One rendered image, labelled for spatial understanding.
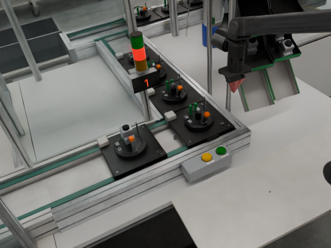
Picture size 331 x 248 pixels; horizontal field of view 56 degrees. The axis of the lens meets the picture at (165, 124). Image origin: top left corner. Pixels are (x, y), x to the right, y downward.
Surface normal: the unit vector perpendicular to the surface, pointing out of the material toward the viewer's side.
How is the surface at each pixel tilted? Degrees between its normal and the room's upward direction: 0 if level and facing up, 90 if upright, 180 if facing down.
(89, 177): 0
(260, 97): 45
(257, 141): 0
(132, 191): 90
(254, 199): 0
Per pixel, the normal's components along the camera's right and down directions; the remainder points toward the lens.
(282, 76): 0.12, -0.11
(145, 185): 0.44, 0.55
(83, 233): -0.10, -0.76
